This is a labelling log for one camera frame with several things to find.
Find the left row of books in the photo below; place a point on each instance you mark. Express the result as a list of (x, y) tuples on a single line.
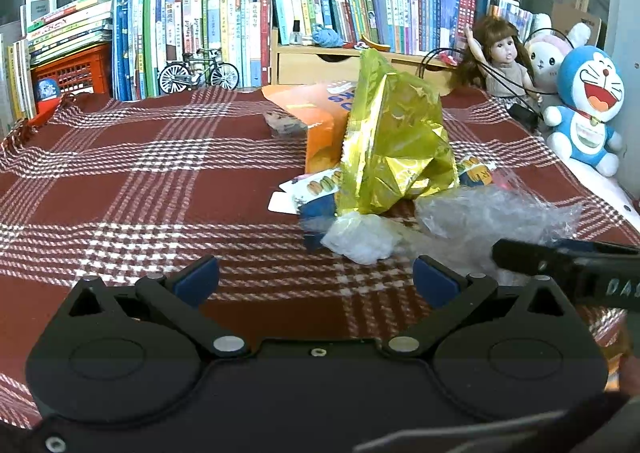
[(148, 34)]

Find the blue Doraemon plush toy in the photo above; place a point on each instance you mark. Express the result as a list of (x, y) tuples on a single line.
[(592, 94)]

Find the yellow foil snack bag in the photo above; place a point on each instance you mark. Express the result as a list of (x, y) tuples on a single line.
[(395, 145)]

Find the nail polish bottle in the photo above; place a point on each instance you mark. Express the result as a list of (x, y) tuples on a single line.
[(296, 36)]

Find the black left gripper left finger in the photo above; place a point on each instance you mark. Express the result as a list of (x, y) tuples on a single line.
[(176, 297)]

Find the white pink bunny plush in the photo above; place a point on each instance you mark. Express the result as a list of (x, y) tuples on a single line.
[(548, 47)]

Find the blue yarn ball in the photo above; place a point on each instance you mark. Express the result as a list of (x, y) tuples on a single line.
[(326, 37)]

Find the brown haired doll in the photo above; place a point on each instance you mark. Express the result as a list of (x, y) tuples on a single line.
[(495, 60)]

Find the stack of horizontal books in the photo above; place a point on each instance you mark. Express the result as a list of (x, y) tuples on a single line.
[(79, 25)]

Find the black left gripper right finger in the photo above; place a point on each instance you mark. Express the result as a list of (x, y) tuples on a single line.
[(453, 299)]

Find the white crumpled plastic wrapper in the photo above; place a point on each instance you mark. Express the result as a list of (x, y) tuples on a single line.
[(364, 239)]

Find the right row of books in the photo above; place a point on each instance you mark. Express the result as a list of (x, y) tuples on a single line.
[(418, 27)]

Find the clear crumpled plastic bag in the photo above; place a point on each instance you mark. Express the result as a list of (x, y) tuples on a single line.
[(459, 226)]

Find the blue macaron snack box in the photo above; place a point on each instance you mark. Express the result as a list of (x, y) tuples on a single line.
[(311, 198)]

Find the wooden drawer organizer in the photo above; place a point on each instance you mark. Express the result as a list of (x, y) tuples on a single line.
[(307, 65)]

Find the orange snack box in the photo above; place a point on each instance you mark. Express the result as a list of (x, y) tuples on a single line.
[(322, 111)]

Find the red plastic crate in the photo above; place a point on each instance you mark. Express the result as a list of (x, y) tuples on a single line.
[(86, 70)]

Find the miniature bicycle model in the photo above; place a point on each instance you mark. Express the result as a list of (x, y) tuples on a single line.
[(204, 68)]

